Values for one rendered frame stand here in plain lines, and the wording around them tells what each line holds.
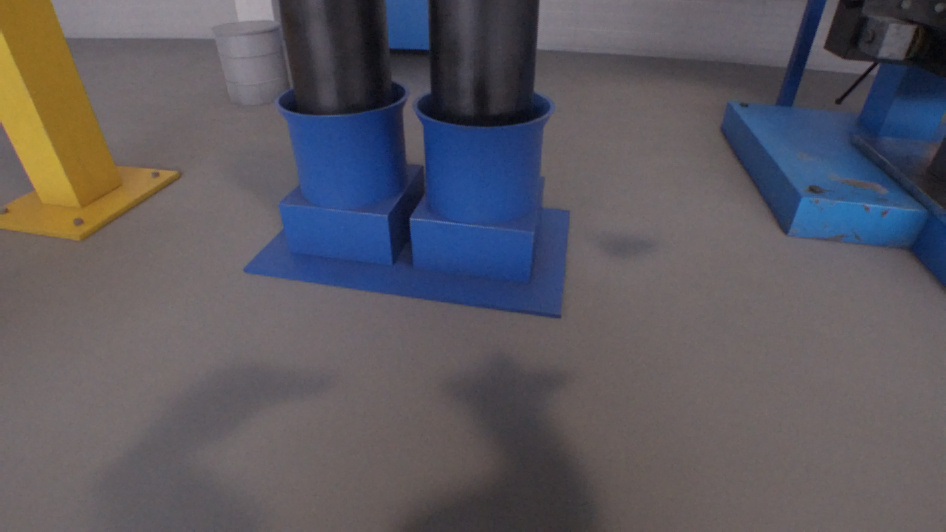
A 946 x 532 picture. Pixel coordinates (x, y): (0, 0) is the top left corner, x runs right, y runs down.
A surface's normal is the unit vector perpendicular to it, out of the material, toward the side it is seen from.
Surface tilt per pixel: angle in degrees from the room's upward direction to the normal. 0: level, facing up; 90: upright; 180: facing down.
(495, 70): 90
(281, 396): 0
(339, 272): 0
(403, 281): 0
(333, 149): 90
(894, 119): 90
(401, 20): 90
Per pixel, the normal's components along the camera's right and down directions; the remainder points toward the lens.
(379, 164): 0.70, 0.39
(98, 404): 0.00, -0.84
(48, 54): 0.98, 0.11
